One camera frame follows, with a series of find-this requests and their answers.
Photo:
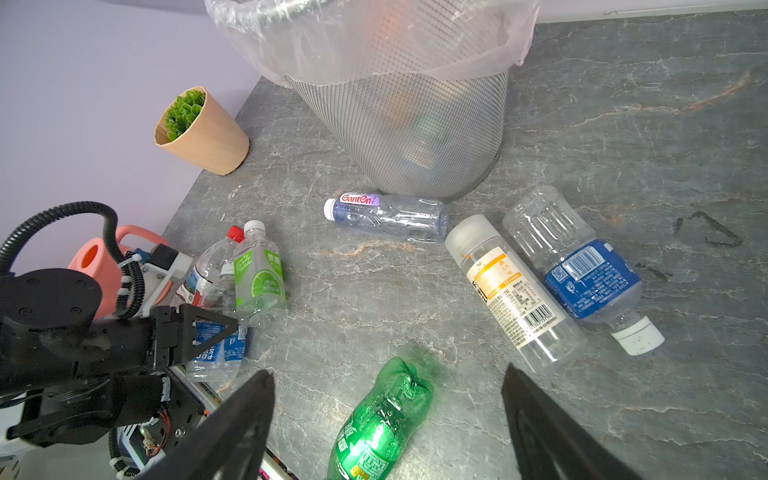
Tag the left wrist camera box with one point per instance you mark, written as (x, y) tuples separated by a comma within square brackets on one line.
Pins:
[(163, 268)]

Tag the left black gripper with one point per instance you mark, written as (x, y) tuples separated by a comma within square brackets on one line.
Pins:
[(167, 337)]

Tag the Ganten clear water bottle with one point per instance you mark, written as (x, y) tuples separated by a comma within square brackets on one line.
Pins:
[(402, 217)]

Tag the blue label white cap bottle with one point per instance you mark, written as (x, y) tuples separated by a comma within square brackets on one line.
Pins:
[(220, 364)]

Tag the frosted bottle yellow label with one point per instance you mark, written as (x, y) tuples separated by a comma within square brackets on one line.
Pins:
[(535, 323)]

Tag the grey mesh waste bin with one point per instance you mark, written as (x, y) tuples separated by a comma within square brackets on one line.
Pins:
[(416, 135)]

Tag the lime green label bottle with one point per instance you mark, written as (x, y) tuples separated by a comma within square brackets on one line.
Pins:
[(258, 274)]

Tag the clear plastic bin liner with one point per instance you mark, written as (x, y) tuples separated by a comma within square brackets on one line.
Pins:
[(332, 42)]

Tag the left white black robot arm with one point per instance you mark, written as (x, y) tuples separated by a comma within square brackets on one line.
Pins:
[(77, 377)]

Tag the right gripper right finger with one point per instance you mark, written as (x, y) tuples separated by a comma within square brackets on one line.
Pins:
[(548, 442)]

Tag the pink round toy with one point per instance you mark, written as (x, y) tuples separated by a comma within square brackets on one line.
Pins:
[(94, 260)]

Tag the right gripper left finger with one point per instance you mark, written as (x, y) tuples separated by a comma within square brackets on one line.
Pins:
[(231, 442)]

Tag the red cap clear bottle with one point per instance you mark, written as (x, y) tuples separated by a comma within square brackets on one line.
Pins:
[(207, 268)]

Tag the green plant in beige pot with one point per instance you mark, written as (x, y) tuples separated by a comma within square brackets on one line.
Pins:
[(198, 130)]

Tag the clear bottle blue label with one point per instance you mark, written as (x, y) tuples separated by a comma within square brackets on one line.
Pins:
[(594, 283)]

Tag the green soda bottle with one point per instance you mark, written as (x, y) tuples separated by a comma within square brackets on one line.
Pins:
[(375, 435)]

